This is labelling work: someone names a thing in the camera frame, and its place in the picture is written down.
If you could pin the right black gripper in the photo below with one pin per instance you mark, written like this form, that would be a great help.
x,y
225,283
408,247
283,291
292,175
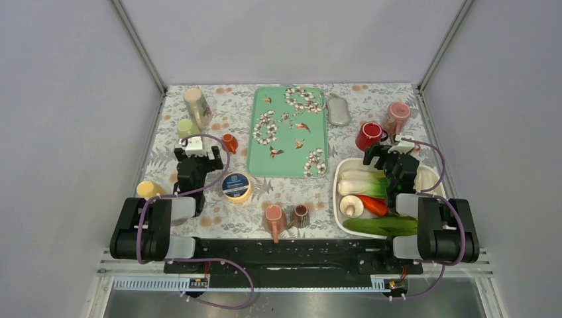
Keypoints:
x,y
378,150

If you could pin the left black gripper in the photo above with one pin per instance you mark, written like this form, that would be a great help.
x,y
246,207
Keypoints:
x,y
213,163

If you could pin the light green mug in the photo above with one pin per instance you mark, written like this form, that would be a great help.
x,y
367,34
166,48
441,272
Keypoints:
x,y
186,128

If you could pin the yellow mug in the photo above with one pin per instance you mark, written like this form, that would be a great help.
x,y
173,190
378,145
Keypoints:
x,y
147,189

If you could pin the small orange mug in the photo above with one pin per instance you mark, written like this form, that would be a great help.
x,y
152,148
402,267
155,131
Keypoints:
x,y
231,143

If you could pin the cream floral tall mug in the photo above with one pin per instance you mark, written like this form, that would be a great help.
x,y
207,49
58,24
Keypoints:
x,y
198,106

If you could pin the dark brown mug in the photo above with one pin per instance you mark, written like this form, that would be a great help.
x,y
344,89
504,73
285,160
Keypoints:
x,y
299,217

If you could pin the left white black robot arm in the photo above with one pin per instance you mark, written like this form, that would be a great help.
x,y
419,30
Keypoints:
x,y
143,230

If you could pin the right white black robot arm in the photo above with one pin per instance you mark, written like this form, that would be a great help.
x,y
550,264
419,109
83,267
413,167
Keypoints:
x,y
446,231

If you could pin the red mug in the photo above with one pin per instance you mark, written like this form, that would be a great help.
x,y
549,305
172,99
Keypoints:
x,y
370,133

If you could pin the tall pink patterned mug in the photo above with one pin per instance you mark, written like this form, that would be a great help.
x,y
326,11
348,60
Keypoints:
x,y
396,116

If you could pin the yellow napa cabbage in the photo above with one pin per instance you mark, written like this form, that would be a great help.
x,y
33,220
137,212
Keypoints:
x,y
426,178

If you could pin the blue-topped tape roll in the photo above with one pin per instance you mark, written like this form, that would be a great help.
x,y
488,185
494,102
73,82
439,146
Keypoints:
x,y
236,187

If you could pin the bok choy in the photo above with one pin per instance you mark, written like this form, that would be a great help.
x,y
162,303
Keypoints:
x,y
358,182

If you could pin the green cucumber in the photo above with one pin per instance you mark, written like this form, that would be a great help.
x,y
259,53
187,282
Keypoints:
x,y
384,226

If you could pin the white rectangular basin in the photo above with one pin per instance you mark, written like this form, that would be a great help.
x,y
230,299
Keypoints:
x,y
350,164

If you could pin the white mushroom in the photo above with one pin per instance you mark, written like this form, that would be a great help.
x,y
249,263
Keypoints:
x,y
351,206

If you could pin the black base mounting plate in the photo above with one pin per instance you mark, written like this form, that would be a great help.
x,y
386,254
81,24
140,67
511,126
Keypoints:
x,y
353,256

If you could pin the green floral tray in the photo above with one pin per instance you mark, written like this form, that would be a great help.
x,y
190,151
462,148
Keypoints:
x,y
288,133

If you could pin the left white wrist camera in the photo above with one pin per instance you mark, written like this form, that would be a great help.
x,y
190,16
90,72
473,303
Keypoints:
x,y
192,147

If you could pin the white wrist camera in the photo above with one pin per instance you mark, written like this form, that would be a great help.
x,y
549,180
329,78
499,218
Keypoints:
x,y
192,147
403,144

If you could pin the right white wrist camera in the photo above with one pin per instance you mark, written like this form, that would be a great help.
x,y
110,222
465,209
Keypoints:
x,y
403,144

